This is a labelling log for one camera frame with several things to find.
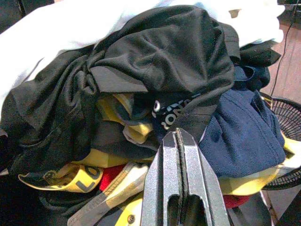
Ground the grey beige trimmed garment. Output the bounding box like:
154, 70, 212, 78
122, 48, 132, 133
67, 161, 151, 226

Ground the large black garment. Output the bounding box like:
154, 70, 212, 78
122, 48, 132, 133
0, 5, 242, 182

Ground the white garment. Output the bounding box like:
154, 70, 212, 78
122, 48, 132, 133
0, 0, 286, 111

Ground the small black garment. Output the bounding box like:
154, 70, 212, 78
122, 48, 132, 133
239, 40, 282, 69

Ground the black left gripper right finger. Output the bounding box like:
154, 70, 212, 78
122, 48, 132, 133
177, 128, 230, 226

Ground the dark blue garment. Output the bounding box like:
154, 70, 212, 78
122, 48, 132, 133
233, 65, 271, 93

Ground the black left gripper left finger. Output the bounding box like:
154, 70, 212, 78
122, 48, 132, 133
141, 130, 184, 226

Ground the thin black power cable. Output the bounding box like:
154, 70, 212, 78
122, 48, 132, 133
269, 0, 299, 97

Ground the navy blue garment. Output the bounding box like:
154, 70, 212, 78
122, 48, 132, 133
199, 89, 286, 179

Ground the black fan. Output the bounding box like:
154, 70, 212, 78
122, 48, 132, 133
259, 91, 301, 192

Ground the red garment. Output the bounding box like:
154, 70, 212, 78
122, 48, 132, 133
99, 164, 250, 210

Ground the black waistband white lettering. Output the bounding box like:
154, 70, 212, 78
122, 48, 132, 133
151, 92, 203, 132

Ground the yellow grey garment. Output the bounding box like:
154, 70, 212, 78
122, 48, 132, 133
96, 93, 155, 145

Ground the yellow lettered waistband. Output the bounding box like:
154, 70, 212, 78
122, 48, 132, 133
18, 162, 104, 194

